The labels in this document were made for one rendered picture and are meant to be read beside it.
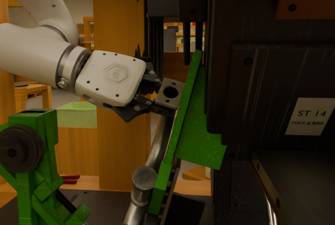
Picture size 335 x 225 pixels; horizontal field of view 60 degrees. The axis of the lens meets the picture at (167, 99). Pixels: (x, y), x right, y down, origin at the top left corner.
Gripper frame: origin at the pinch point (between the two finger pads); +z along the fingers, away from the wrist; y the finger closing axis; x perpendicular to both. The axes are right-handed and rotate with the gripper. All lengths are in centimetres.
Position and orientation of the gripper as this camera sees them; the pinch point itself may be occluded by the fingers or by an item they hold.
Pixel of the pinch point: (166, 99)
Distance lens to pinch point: 51.4
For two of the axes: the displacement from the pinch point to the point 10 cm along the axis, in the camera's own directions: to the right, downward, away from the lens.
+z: 9.5, 3.1, -0.2
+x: -1.6, 5.5, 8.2
